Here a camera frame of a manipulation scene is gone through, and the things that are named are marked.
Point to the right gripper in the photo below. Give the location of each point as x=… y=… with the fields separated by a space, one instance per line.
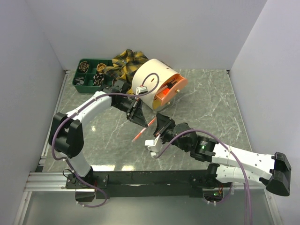
x=161 y=120

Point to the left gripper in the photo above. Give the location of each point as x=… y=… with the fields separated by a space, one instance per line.
x=134 y=113

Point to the orange pencil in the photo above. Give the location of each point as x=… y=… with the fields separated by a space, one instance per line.
x=140 y=133

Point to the black orange highlighter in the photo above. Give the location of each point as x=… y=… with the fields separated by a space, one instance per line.
x=167 y=88

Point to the black white marker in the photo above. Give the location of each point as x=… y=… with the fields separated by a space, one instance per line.
x=170 y=83

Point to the round cream drawer organizer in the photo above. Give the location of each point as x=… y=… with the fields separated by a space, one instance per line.
x=154 y=74

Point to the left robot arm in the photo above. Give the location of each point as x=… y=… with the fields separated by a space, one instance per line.
x=66 y=137

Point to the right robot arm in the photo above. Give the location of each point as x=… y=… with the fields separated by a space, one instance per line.
x=226 y=163

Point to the yellow plaid cloth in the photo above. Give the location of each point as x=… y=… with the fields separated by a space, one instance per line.
x=125 y=65

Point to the black floral rolled tie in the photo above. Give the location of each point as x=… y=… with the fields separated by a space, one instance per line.
x=98 y=79

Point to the green compartment tray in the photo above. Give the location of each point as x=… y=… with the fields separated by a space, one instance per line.
x=89 y=75

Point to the tan rolled item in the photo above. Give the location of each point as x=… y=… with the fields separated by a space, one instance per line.
x=100 y=67

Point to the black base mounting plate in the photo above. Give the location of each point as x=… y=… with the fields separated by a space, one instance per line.
x=156 y=191

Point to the brown patterned rolled tie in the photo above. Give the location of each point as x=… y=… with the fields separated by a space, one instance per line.
x=83 y=66

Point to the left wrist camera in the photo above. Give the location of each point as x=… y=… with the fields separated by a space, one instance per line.
x=141 y=90

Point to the aluminium rail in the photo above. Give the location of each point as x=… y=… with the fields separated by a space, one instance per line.
x=47 y=180

